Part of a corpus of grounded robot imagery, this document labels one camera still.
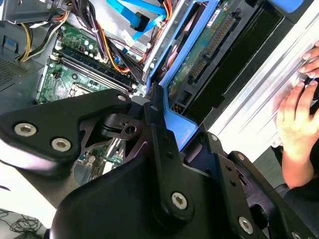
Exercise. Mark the person's right hand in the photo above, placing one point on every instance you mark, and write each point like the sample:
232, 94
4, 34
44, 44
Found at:
294, 129

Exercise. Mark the person's left hand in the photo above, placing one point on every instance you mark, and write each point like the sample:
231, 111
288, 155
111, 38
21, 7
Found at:
314, 64

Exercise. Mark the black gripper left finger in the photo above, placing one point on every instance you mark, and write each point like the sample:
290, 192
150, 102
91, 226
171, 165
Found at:
49, 124

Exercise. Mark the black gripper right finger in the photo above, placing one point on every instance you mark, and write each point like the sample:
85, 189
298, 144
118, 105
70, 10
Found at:
229, 179

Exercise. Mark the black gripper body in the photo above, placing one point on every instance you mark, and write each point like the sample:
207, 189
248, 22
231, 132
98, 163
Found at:
112, 211

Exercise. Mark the hard disk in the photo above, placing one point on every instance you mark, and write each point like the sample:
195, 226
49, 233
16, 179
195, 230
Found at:
189, 63

